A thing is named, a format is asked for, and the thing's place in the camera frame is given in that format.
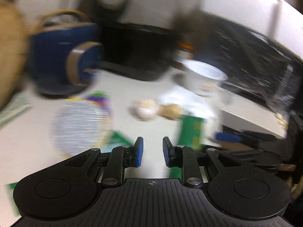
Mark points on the green packet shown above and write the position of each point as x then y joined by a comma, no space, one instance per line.
13,201
190,134
120,140

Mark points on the glass jar with orange lid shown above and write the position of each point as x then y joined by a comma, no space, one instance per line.
185,53

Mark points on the green striped cloth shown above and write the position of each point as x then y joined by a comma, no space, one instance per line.
11,111

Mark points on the black rice cooker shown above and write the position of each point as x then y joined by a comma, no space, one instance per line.
132,52

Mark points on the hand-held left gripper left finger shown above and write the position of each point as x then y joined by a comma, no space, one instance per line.
138,151

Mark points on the white foam box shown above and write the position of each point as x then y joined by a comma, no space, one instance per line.
236,0

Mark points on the white tissue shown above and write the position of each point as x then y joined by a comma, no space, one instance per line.
184,99

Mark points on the round wooden cutting board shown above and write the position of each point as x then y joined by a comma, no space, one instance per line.
9,52

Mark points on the garlic bulb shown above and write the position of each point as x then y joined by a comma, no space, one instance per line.
143,112

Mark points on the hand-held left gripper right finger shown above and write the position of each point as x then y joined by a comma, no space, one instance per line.
167,151

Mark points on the small yellow onion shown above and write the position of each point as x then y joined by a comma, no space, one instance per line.
170,111

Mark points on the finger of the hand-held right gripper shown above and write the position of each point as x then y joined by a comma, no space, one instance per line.
227,137

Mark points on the dark blue rice cooker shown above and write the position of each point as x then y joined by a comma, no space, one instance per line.
52,56

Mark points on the plastic-wrapped black appliance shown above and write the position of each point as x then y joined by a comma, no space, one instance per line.
255,61

